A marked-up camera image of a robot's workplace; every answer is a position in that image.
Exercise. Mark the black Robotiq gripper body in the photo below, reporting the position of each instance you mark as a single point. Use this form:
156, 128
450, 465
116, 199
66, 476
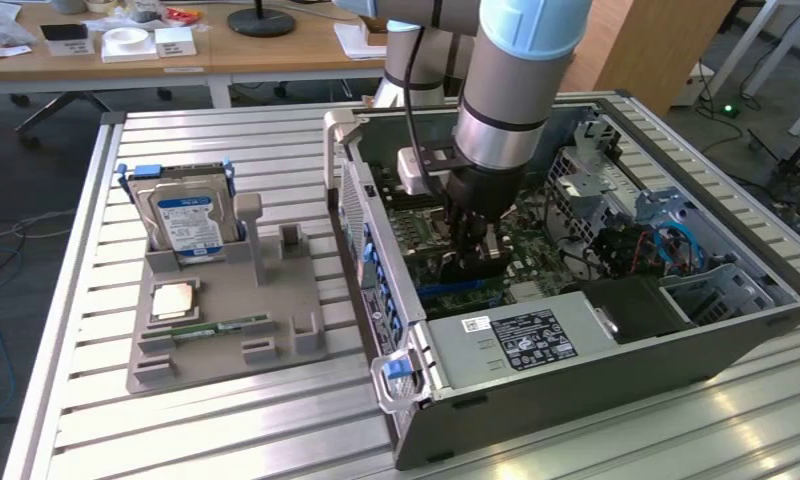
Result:
483, 192

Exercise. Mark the graphics card with metal bracket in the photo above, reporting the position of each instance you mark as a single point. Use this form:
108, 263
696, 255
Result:
497, 245

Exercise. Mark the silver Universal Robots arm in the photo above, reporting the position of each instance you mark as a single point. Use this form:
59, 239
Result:
521, 75

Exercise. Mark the CPU socket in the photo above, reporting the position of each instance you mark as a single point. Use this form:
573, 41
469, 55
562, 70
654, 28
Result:
437, 220

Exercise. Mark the silver disk bay cage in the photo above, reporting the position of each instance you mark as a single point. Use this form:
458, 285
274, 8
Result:
587, 190

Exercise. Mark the green Dell motherboard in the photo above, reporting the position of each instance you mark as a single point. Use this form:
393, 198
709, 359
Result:
541, 260

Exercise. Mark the blue expansion slot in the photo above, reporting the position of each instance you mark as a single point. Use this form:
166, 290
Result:
454, 290

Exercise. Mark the silver chipset heatsink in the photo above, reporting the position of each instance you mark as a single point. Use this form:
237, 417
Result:
529, 292

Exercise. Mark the grey power supply unit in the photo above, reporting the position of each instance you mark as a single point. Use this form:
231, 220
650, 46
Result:
461, 360

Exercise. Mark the stack of white papers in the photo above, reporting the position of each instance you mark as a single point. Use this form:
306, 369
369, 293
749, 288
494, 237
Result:
361, 42

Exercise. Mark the wooden cabinet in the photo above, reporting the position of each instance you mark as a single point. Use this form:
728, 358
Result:
641, 50

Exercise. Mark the blue case latch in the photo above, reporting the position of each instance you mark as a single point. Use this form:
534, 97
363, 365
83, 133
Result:
395, 371

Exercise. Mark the grey parts rack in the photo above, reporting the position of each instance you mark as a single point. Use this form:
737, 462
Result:
241, 300

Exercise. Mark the black open PC case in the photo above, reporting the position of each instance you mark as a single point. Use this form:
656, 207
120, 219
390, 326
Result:
574, 400

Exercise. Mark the hard disk in blue caddy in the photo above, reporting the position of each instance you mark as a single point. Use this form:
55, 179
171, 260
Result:
183, 220

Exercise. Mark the black round lamp base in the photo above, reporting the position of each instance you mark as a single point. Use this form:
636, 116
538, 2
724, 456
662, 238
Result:
262, 22

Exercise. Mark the green RAM stick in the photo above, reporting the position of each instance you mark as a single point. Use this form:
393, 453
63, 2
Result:
207, 329

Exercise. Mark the silver CPU chip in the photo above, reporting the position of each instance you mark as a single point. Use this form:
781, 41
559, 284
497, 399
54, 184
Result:
172, 301

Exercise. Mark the small white box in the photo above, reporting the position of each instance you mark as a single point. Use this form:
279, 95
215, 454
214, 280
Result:
175, 42

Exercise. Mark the red small item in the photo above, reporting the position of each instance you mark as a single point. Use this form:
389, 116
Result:
181, 16

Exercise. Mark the white box with tape roll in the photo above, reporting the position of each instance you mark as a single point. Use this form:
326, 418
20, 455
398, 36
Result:
130, 45

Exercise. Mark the wooden desk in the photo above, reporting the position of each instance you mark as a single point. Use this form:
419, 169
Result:
74, 67

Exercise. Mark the white box with black top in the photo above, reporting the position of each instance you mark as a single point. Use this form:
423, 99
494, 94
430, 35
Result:
68, 39

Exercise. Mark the white paper card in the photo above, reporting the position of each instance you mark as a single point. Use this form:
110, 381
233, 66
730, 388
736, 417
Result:
7, 51

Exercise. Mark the clear plastic bag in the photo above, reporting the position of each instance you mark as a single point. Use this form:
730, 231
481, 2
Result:
0, 22

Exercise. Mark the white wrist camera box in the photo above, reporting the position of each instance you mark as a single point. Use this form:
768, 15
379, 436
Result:
414, 172

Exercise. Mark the grey disk bay bracket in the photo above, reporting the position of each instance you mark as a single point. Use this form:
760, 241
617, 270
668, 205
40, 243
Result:
734, 290

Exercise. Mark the white table leg frame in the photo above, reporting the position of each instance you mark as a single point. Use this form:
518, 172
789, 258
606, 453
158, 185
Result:
761, 45

